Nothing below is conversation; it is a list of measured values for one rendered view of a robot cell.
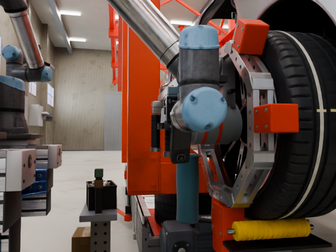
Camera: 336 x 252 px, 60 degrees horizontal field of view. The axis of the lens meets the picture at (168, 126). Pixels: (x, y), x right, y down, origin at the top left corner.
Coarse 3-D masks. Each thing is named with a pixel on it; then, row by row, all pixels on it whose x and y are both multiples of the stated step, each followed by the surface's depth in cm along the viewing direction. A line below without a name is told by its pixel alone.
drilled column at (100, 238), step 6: (90, 222) 151; (96, 222) 152; (102, 222) 152; (108, 222) 153; (90, 228) 151; (96, 228) 152; (102, 228) 152; (108, 228) 153; (90, 234) 151; (96, 234) 152; (102, 234) 152; (108, 234) 153; (90, 240) 151; (96, 240) 151; (102, 240) 152; (108, 240) 152; (90, 246) 151; (96, 246) 151; (102, 246) 152; (108, 246) 152
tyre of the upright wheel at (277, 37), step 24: (264, 48) 88; (288, 48) 81; (312, 48) 83; (288, 72) 77; (312, 72) 77; (288, 96) 76; (312, 96) 76; (312, 120) 74; (216, 144) 130; (288, 144) 76; (312, 144) 75; (288, 168) 76; (312, 168) 76; (264, 192) 88; (288, 192) 79; (312, 192) 81; (264, 216) 90; (288, 216) 93; (312, 216) 95
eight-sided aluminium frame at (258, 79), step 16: (224, 48) 99; (240, 64) 86; (256, 64) 85; (256, 80) 78; (272, 80) 79; (256, 96) 78; (272, 96) 79; (208, 144) 128; (256, 144) 77; (272, 144) 78; (256, 160) 77; (272, 160) 78; (208, 176) 116; (240, 176) 85; (256, 176) 84; (224, 192) 98; (240, 192) 86; (256, 192) 88
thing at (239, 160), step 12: (240, 84) 111; (240, 96) 127; (276, 96) 82; (240, 108) 112; (228, 144) 128; (240, 144) 110; (276, 144) 82; (228, 156) 125; (240, 156) 111; (228, 168) 121; (240, 168) 111; (228, 180) 116; (264, 180) 88
